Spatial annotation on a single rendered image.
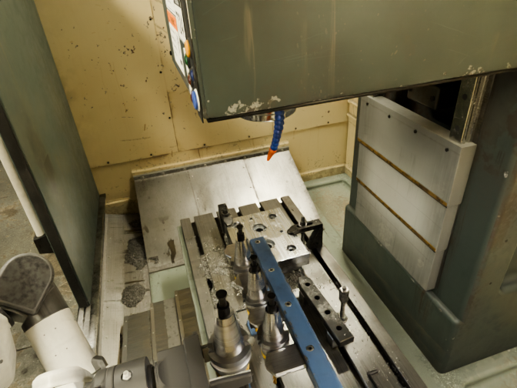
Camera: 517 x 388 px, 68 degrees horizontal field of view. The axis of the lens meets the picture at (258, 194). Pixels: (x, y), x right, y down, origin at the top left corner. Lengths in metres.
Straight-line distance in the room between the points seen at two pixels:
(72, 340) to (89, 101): 1.33
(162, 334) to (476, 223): 1.06
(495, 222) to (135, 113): 1.58
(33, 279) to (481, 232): 1.06
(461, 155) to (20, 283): 1.03
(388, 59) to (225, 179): 1.50
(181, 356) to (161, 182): 1.58
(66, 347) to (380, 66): 0.79
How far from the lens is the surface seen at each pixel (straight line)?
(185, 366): 0.60
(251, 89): 0.63
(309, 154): 2.35
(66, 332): 0.90
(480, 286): 1.27
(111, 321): 1.67
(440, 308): 1.38
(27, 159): 1.25
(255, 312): 0.83
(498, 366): 1.63
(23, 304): 0.89
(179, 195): 2.06
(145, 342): 1.49
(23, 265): 0.91
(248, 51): 0.61
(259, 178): 2.11
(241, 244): 0.88
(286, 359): 0.76
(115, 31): 1.93
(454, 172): 1.10
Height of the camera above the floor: 1.85
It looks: 32 degrees down
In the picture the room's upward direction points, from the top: 4 degrees counter-clockwise
